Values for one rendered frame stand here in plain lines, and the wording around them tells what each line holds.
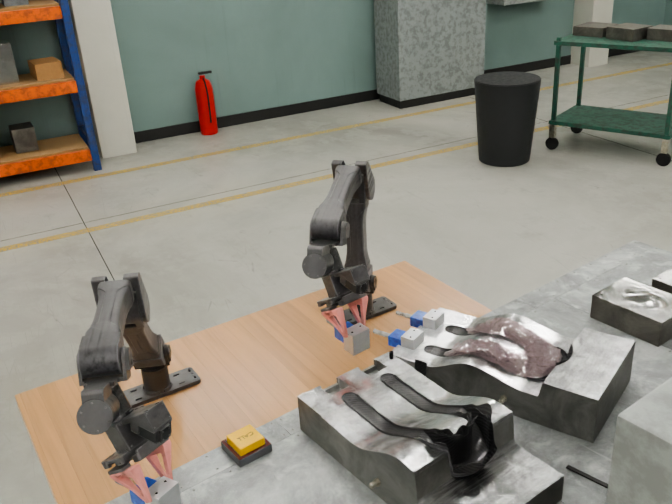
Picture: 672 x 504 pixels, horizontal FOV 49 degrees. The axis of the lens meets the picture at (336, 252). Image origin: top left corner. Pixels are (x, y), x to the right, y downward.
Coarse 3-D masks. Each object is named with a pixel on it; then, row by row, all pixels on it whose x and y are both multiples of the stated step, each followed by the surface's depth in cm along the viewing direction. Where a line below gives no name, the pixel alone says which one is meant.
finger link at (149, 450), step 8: (168, 440) 128; (144, 448) 125; (152, 448) 126; (160, 448) 128; (168, 448) 128; (136, 456) 124; (144, 456) 124; (152, 456) 131; (168, 456) 128; (152, 464) 131; (160, 464) 131; (168, 464) 128; (160, 472) 130; (168, 472) 129
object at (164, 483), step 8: (152, 480) 131; (160, 480) 129; (168, 480) 129; (152, 488) 127; (160, 488) 127; (168, 488) 127; (176, 488) 128; (136, 496) 128; (152, 496) 125; (160, 496) 125; (168, 496) 126; (176, 496) 128
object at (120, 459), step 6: (132, 408) 127; (126, 414) 126; (138, 444) 124; (132, 450) 123; (114, 456) 124; (120, 456) 122; (126, 456) 122; (132, 456) 123; (102, 462) 124; (108, 462) 123; (114, 462) 122; (120, 462) 122; (126, 462) 121; (108, 468) 124
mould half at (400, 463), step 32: (352, 384) 162; (384, 384) 162; (416, 384) 162; (320, 416) 153; (352, 416) 153; (416, 416) 151; (448, 416) 145; (512, 416) 144; (352, 448) 146; (384, 448) 139; (416, 448) 135; (512, 448) 145; (384, 480) 140; (416, 480) 131; (448, 480) 136; (480, 480) 138; (512, 480) 137; (544, 480) 137
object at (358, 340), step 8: (336, 328) 173; (352, 328) 171; (360, 328) 170; (368, 328) 170; (336, 336) 174; (352, 336) 168; (360, 336) 169; (368, 336) 171; (344, 344) 172; (352, 344) 169; (360, 344) 170; (368, 344) 172; (352, 352) 170; (360, 352) 171
